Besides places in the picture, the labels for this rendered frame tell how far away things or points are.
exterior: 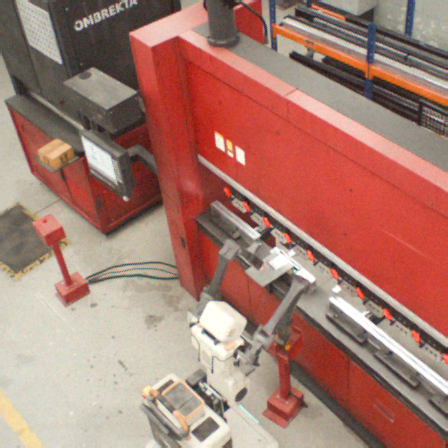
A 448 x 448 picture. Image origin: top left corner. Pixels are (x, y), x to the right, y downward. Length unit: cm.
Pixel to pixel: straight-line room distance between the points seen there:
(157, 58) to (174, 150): 69
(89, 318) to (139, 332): 46
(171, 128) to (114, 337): 186
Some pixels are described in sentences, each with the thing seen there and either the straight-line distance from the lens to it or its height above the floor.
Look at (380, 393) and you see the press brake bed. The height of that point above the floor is 70.
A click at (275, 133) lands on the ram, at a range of 385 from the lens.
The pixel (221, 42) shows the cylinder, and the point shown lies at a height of 233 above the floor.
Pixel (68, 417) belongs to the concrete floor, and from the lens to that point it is 525.
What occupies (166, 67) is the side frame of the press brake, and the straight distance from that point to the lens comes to 433.
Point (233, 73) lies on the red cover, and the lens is 392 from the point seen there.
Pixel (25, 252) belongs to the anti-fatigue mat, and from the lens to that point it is 648.
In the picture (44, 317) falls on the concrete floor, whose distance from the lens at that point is 589.
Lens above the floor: 426
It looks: 43 degrees down
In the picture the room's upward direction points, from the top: 7 degrees counter-clockwise
